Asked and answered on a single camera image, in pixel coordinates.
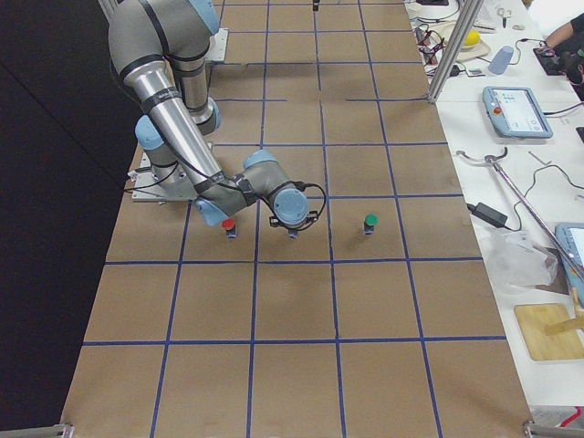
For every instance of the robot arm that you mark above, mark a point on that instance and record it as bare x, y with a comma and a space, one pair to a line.
157, 49

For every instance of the person's forearm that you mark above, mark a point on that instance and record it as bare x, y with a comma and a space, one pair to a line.
566, 31

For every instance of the green push button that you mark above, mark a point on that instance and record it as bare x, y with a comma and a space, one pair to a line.
369, 223

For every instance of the red push button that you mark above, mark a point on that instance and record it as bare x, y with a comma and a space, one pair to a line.
230, 228

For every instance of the yellow lemon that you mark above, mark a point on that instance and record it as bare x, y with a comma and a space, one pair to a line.
472, 39

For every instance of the translucent blue plastic cup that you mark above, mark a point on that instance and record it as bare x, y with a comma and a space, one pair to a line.
501, 61

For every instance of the blue teach pendant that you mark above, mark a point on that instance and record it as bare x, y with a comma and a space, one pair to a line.
515, 113
570, 235

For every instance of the metal rod with hook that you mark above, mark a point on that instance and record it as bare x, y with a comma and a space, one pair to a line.
494, 162

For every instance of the black power adapter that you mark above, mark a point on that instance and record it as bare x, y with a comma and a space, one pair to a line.
487, 214

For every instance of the clear plastic bag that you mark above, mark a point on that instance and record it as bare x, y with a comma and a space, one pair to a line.
513, 259

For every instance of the wooden cutting board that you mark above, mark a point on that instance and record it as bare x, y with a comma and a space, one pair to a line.
549, 333

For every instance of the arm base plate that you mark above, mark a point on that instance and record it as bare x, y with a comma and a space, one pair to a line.
162, 177
218, 46

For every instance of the aluminium frame post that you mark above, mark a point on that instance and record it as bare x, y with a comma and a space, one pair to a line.
463, 25

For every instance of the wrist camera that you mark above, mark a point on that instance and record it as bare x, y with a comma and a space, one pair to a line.
300, 224

